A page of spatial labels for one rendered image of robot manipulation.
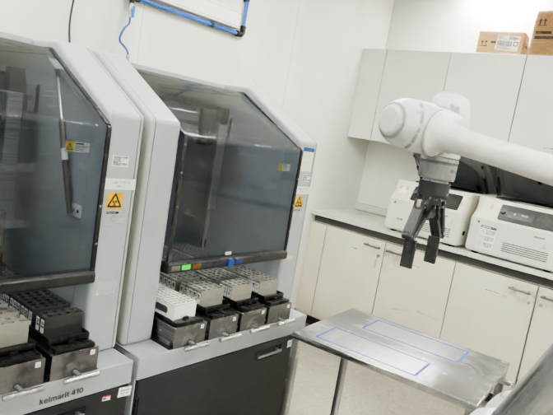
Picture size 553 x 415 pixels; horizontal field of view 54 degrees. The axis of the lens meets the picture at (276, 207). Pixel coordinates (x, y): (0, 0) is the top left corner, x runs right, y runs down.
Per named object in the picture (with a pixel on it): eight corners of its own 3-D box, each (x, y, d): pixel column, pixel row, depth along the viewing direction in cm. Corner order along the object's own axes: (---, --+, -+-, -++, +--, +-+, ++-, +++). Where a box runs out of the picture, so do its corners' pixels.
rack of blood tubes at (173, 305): (118, 295, 192) (119, 277, 191) (141, 291, 200) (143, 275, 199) (171, 324, 174) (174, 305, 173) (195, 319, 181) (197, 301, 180)
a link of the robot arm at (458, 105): (431, 156, 140) (403, 151, 131) (443, 95, 138) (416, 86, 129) (471, 162, 133) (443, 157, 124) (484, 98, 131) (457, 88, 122)
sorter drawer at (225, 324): (95, 280, 225) (97, 258, 224) (123, 277, 236) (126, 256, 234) (216, 345, 180) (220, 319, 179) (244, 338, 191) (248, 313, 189)
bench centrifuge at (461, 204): (381, 228, 389) (399, 137, 380) (421, 226, 435) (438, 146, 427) (456, 249, 353) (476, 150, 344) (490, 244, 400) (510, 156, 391)
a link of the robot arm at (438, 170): (465, 161, 134) (459, 185, 135) (429, 156, 139) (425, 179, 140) (450, 159, 127) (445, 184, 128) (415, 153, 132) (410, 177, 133)
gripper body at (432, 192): (443, 183, 128) (434, 221, 130) (456, 184, 135) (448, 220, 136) (413, 177, 133) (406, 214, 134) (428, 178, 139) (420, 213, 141)
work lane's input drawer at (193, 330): (59, 284, 213) (62, 262, 212) (91, 280, 224) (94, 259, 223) (181, 355, 168) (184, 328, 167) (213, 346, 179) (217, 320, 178)
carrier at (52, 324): (77, 328, 154) (80, 309, 153) (81, 331, 153) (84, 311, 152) (38, 337, 145) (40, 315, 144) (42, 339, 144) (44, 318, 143)
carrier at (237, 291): (247, 296, 209) (249, 281, 208) (251, 298, 208) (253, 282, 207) (225, 300, 200) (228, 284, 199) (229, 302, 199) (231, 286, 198)
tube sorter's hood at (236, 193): (79, 234, 203) (99, 61, 194) (200, 228, 250) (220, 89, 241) (167, 274, 171) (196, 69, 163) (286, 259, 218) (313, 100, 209)
